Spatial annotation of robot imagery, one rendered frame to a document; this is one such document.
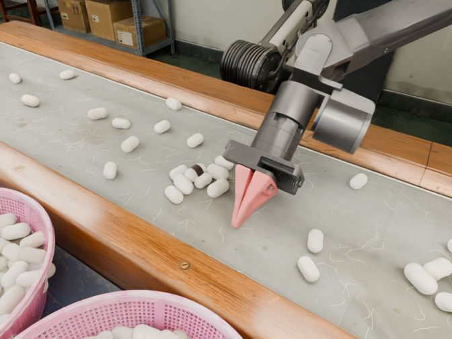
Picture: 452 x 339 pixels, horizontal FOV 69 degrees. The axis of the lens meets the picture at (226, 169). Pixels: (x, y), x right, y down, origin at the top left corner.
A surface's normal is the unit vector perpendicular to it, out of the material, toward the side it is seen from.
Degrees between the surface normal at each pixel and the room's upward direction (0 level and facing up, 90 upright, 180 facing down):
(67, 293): 0
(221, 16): 90
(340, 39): 41
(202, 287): 0
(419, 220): 0
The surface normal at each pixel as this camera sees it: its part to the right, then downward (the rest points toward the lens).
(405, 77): -0.50, 0.51
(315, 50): -0.15, -0.19
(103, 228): 0.04, -0.78
